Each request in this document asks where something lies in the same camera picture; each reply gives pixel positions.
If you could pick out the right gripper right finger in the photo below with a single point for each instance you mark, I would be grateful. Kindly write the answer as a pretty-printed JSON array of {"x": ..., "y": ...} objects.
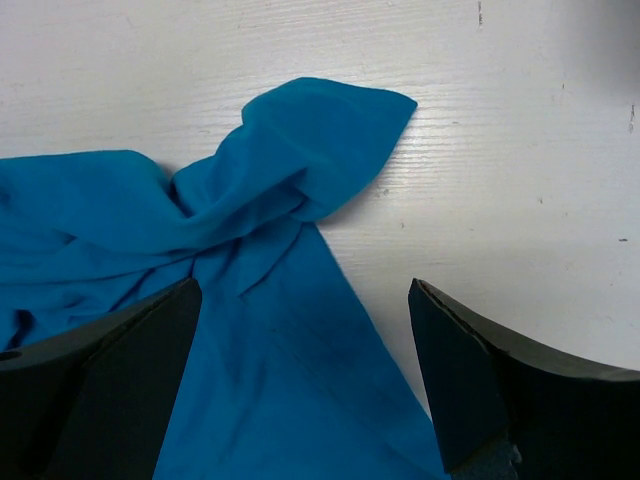
[{"x": 505, "y": 406}]

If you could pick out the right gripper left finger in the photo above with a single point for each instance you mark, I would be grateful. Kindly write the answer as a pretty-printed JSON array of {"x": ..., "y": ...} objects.
[{"x": 95, "y": 402}]

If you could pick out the blue t shirt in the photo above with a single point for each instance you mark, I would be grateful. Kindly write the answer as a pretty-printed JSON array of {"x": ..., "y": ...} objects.
[{"x": 287, "y": 377}]

